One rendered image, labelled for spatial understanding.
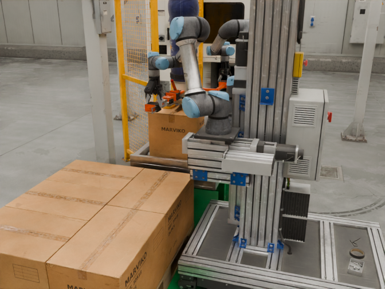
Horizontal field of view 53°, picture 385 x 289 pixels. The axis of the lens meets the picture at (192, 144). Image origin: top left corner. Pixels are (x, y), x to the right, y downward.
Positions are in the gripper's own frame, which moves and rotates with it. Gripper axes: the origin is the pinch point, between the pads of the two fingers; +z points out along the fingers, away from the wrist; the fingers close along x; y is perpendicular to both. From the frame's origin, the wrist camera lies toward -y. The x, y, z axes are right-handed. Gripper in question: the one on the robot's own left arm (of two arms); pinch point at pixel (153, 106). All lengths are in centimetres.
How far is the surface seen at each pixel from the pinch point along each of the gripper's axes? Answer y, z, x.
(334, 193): 131, 108, -128
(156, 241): -58, 62, -26
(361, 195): 136, 108, -152
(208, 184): 24, 64, -32
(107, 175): -6, 54, 36
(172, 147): 29.1, 39.7, -1.3
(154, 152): 29, 45, 14
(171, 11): 50, -59, 6
